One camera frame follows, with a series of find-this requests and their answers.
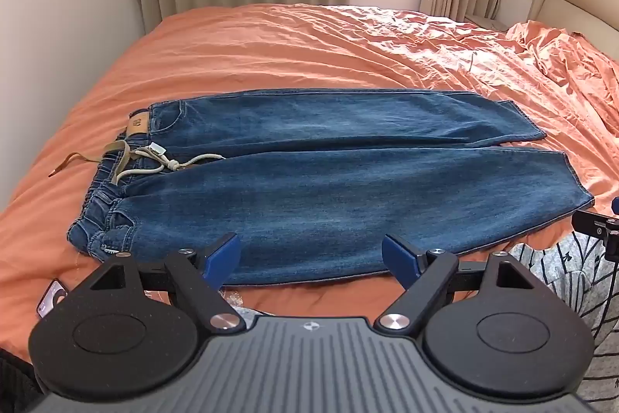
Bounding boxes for smartphone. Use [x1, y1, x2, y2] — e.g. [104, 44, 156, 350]
[36, 278, 68, 318]

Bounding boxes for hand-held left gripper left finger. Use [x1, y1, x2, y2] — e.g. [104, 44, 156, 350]
[80, 233, 245, 333]

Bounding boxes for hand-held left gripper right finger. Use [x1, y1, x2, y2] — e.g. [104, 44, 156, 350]
[373, 234, 552, 334]

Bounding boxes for orange bed sheet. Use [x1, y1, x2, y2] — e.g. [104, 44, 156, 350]
[0, 3, 619, 351]

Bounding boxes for dark cloth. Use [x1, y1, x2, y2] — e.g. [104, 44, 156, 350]
[0, 345, 45, 413]

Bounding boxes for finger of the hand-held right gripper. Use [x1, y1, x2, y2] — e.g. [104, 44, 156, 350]
[572, 196, 619, 266]

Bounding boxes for blue denim pants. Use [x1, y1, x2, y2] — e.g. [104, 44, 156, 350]
[48, 90, 595, 287]

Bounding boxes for crumpled orange duvet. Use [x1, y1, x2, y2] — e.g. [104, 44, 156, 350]
[505, 20, 619, 201]

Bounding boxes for person's grey striped shirt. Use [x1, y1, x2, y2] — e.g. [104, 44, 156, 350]
[508, 231, 619, 404]

